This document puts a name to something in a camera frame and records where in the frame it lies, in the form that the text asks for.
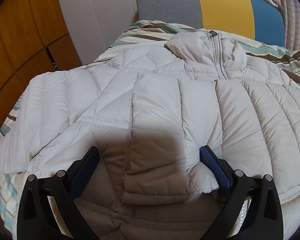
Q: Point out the wooden wardrobe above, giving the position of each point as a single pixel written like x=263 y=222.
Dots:
x=34 y=39

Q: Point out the white quilted puffer jacket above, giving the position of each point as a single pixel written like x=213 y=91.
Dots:
x=165 y=134

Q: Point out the grey yellow blue headboard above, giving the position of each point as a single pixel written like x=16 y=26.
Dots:
x=254 y=19

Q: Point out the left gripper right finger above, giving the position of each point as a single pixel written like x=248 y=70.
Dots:
x=263 y=218

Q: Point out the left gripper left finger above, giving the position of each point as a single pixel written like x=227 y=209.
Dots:
x=35 y=216

